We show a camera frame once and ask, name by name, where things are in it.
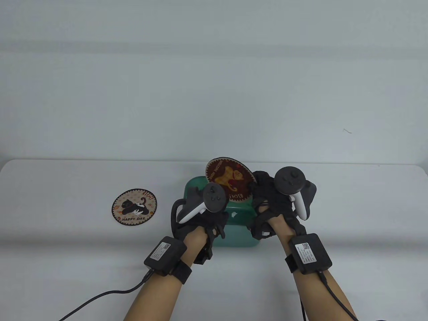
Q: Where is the person's left hand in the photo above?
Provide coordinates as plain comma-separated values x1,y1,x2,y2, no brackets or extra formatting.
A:
172,211,230,249

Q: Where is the person's right hand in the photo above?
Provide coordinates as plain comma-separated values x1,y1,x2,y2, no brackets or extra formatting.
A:
248,170,307,239

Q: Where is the brown dog coaster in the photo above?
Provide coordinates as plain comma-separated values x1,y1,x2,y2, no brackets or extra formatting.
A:
205,156,257,203

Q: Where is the beige cat coaster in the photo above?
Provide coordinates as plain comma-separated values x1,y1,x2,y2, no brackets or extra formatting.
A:
112,188,157,226

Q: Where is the person's left forearm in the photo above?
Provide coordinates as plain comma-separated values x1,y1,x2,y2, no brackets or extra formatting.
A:
124,231,208,321

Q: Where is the person's right forearm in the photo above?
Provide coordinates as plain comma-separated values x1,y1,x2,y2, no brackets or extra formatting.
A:
267,216,356,321

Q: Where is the black white right hand controller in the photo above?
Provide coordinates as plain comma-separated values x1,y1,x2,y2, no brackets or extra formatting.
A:
274,166,317,221

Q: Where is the black white hand controller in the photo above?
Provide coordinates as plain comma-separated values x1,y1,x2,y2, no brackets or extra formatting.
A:
274,166,317,221
177,182,229,224

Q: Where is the black white left hand controller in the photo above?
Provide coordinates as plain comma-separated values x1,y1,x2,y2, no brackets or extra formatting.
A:
177,182,229,224

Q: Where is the green plastic bin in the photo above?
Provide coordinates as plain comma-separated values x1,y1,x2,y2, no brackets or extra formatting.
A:
183,176,268,248

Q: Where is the black left wrist box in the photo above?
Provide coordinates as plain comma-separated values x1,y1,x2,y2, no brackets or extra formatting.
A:
144,236,187,277

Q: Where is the black wrist box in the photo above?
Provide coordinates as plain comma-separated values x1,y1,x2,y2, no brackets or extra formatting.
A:
289,233,333,275
144,236,187,277

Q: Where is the black right wrist box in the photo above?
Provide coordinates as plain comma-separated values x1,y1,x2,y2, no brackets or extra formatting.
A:
289,233,333,275

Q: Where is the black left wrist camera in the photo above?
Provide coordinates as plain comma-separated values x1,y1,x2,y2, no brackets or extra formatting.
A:
194,247,214,265

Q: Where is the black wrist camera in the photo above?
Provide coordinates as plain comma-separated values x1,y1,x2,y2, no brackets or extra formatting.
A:
194,247,214,265
248,223,275,240

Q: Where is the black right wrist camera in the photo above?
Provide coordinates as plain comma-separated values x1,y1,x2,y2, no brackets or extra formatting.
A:
248,223,275,240

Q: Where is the black left wrist strap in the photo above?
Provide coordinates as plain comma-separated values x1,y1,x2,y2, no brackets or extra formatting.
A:
169,259,193,285

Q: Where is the black wrist strap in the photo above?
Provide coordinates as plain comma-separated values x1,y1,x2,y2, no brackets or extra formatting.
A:
169,259,193,285
285,255,301,274

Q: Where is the black right wrist strap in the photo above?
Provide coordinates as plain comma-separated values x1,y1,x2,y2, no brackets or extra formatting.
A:
285,255,301,274

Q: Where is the black right cable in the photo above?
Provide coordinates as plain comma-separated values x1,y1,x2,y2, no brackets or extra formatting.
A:
318,270,357,321

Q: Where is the black cable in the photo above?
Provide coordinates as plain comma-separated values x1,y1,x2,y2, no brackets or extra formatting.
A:
318,270,357,321
59,270,155,321

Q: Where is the black left cable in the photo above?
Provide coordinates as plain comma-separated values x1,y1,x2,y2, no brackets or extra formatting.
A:
59,270,155,321

